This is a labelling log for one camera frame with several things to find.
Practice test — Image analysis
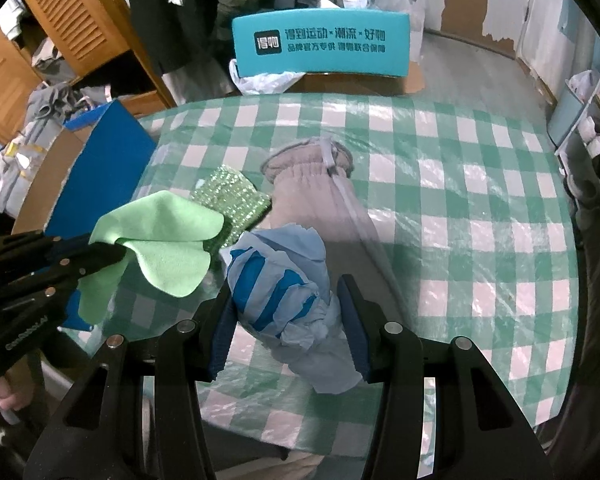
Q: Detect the light green microfiber cloth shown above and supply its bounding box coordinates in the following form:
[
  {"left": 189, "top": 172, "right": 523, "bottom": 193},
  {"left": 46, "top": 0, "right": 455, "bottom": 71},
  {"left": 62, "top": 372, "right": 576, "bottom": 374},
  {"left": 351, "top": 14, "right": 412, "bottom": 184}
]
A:
[{"left": 78, "top": 191, "right": 224, "bottom": 325}]

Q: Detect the blue white striped sock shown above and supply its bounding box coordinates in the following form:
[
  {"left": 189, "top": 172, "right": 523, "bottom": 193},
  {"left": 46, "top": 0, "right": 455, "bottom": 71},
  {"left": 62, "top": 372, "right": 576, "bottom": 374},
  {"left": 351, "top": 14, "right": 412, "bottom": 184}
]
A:
[{"left": 222, "top": 223, "right": 362, "bottom": 394}]

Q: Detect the grey fleece slipper sock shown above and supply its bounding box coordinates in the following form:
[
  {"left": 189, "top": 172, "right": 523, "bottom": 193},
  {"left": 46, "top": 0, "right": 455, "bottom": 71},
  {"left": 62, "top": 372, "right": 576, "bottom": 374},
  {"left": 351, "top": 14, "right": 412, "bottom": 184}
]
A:
[{"left": 261, "top": 138, "right": 410, "bottom": 325}]

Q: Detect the blue cardboard storage box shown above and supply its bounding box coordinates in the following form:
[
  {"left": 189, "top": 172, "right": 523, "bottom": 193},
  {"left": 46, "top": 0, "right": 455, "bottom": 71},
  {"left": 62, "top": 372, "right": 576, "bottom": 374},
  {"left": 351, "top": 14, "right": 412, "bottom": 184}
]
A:
[{"left": 11, "top": 98, "right": 157, "bottom": 332}]

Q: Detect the green white checkered tablecloth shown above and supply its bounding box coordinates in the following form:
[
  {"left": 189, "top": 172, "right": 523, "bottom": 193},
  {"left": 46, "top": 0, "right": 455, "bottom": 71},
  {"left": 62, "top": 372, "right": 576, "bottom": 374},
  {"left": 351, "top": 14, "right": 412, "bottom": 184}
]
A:
[{"left": 59, "top": 93, "right": 579, "bottom": 461}]

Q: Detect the grey clothes pile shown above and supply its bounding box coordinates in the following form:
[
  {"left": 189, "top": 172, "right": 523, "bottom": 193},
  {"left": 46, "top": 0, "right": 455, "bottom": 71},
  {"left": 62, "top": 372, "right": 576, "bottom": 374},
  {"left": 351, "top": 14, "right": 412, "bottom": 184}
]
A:
[{"left": 0, "top": 82, "right": 112, "bottom": 219}]

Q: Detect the wooden louvered cabinet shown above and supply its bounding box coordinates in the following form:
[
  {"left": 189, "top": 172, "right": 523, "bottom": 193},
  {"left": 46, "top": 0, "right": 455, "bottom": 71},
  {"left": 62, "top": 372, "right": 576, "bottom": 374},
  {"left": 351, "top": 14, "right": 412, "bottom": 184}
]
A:
[{"left": 0, "top": 0, "right": 175, "bottom": 144}]

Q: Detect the shoe rack with shoes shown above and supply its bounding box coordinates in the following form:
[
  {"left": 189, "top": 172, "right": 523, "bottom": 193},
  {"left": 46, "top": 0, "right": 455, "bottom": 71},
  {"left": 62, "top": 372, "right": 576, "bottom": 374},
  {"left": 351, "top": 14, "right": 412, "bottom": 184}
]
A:
[{"left": 556, "top": 67, "right": 600, "bottom": 231}]

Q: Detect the white plastic bag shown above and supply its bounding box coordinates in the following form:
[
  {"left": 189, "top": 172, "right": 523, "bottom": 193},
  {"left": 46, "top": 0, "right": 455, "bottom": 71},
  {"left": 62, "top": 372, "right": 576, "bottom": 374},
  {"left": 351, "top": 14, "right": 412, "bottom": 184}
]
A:
[{"left": 228, "top": 58, "right": 304, "bottom": 96}]

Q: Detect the brown cardboard box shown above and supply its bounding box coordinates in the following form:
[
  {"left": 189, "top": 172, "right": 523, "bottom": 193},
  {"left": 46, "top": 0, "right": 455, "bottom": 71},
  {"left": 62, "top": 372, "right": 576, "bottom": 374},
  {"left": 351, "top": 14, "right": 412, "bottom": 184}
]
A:
[{"left": 288, "top": 62, "right": 426, "bottom": 96}]

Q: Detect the teal printed shoe box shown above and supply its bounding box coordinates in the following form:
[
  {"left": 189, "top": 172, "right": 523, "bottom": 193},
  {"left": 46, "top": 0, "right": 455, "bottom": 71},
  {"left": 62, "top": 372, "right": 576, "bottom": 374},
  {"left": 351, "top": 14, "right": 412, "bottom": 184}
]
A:
[{"left": 232, "top": 8, "right": 410, "bottom": 77}]

